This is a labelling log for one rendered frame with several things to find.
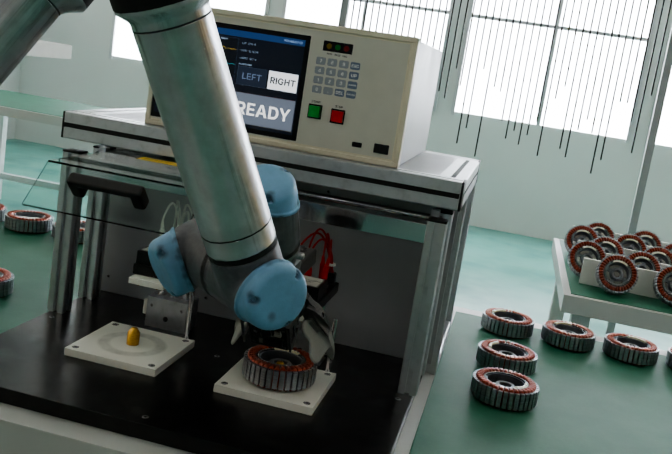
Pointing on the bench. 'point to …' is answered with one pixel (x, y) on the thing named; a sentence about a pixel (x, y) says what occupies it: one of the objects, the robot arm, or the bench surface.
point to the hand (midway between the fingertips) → (286, 344)
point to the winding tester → (349, 90)
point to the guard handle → (79, 183)
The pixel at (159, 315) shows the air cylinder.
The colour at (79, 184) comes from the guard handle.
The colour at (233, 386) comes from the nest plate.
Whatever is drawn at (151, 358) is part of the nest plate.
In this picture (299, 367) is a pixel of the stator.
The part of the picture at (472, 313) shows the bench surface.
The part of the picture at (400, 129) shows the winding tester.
